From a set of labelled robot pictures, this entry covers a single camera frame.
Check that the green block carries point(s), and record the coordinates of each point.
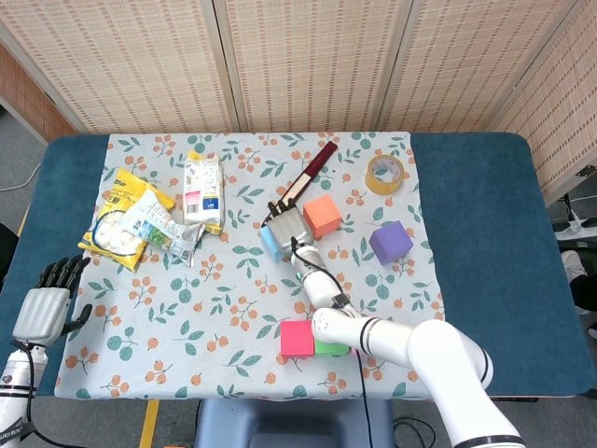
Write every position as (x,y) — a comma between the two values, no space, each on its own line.
(331,349)

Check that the light blue block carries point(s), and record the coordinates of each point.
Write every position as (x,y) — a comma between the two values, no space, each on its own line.
(269,245)

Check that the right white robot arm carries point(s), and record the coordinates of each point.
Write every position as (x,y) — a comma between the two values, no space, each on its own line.
(443,350)

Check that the white shoe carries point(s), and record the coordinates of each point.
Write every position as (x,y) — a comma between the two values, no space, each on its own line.
(571,263)

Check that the dark red folded fan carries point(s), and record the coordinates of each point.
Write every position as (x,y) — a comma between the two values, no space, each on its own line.
(312,168)

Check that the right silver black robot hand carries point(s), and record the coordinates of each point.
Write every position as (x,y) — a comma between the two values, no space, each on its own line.
(291,231)

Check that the hot pink block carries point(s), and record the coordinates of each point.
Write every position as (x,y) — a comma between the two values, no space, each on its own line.
(296,338)

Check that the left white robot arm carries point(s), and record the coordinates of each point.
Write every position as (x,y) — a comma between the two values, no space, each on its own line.
(16,396)

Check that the floral fruit print tablecloth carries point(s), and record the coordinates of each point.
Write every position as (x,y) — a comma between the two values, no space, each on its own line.
(210,289)

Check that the crumpled white green snack bag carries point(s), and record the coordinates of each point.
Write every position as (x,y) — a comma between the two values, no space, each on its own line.
(158,224)

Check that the white snack bag blue label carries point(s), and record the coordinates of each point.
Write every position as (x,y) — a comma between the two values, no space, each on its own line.
(200,186)

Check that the yellow packing tape roll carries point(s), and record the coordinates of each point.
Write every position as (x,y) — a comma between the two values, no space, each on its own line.
(373,184)

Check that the purple block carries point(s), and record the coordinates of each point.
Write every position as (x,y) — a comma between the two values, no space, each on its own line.
(391,242)

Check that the flat yellow snack bag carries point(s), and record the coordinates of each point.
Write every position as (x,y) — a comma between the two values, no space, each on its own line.
(212,228)

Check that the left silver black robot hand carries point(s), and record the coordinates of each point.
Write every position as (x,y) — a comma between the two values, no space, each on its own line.
(42,312)

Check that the bamboo folding screen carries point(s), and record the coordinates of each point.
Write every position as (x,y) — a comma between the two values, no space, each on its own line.
(303,60)

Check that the orange block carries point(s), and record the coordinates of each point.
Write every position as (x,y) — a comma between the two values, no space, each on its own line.
(324,214)

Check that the yellow marshmallow snack bag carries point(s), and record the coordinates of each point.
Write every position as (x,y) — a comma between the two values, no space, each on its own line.
(119,184)

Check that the yellow floor tape strip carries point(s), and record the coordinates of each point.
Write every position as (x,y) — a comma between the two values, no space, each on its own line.
(149,424)

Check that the blue grey robot base seat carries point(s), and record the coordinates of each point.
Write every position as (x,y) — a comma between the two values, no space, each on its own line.
(289,420)

